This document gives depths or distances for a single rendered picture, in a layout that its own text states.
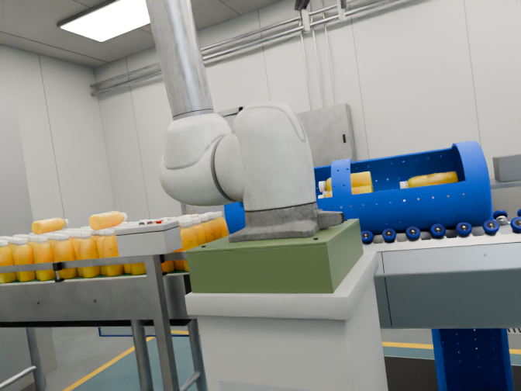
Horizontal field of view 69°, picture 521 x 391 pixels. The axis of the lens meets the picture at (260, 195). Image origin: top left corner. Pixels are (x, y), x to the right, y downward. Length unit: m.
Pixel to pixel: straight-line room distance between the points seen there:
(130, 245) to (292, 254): 0.84
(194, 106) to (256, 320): 0.48
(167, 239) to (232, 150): 0.62
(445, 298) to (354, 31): 3.95
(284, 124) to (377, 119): 3.98
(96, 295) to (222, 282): 1.02
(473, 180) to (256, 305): 0.84
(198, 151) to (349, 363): 0.51
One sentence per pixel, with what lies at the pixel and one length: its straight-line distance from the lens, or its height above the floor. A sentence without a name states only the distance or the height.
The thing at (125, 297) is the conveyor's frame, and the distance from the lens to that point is 1.61.
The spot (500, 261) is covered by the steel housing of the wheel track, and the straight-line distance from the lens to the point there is 1.37.
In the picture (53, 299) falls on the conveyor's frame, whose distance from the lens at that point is 1.87.
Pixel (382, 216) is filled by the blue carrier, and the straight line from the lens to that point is 1.31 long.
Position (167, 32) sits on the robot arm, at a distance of 0.93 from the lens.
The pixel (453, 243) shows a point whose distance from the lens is 1.35.
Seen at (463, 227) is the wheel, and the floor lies 0.97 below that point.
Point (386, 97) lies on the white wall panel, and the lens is 4.73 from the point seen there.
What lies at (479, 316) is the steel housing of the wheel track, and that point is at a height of 0.67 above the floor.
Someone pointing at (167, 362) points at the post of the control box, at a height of 0.61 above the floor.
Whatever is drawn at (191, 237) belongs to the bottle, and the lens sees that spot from 1.44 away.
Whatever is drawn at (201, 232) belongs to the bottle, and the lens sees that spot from 1.50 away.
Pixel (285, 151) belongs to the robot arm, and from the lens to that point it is 0.74.
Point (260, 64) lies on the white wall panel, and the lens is 5.26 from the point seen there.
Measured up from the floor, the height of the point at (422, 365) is 0.15.
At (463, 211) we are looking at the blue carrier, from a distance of 1.34.
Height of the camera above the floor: 1.20
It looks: 2 degrees down
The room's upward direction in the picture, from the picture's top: 8 degrees counter-clockwise
